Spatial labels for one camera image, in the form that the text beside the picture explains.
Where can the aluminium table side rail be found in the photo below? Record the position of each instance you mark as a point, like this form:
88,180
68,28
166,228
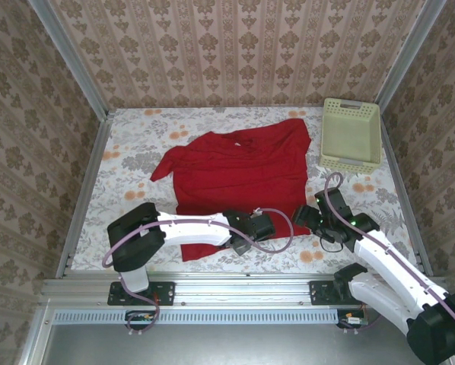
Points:
84,197
404,194

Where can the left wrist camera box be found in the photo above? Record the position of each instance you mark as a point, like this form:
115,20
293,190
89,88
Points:
263,228

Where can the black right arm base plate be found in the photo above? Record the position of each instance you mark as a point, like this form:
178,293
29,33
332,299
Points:
320,294

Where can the floral printed tablecloth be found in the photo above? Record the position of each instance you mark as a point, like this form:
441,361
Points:
136,171

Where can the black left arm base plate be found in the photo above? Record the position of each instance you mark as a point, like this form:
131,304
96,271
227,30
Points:
166,292

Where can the long aluminium base rail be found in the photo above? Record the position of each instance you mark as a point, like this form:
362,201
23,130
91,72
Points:
231,289

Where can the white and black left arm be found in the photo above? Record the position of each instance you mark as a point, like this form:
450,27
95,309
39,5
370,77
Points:
189,228

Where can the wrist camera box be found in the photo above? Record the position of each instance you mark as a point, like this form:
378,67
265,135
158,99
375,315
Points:
263,228
336,203

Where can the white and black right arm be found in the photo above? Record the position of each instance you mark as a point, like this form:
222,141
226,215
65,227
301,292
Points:
379,258

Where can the small controller circuit board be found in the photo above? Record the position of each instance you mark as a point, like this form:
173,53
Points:
351,319
140,317

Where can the pale green plastic basket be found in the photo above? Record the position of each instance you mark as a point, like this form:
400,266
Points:
349,133

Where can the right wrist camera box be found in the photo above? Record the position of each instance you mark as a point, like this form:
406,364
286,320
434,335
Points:
336,203

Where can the aluminium frame post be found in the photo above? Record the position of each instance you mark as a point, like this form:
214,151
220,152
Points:
74,57
406,57

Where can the red t-shirt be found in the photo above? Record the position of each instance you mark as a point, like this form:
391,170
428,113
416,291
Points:
242,178

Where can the grey sheet metal panel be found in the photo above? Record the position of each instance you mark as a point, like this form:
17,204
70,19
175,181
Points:
231,346

